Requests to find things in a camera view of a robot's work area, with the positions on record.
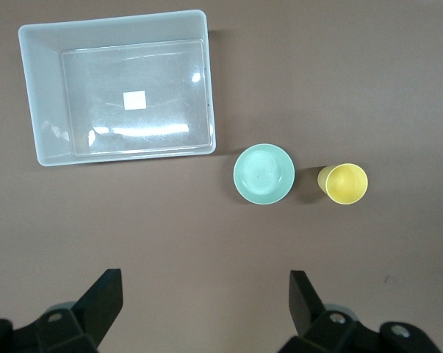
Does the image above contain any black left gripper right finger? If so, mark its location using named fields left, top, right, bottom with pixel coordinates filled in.
left=278, top=270, right=442, bottom=353

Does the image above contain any translucent white plastic box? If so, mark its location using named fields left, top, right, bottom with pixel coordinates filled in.
left=18, top=9, right=217, bottom=168

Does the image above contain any mint green bowl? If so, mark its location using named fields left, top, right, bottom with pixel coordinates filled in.
left=233, top=143, right=295, bottom=205

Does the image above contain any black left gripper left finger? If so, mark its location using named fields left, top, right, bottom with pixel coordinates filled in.
left=0, top=268, right=124, bottom=353

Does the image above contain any yellow plastic cup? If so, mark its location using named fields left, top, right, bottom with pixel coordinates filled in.
left=317, top=163, right=369, bottom=205

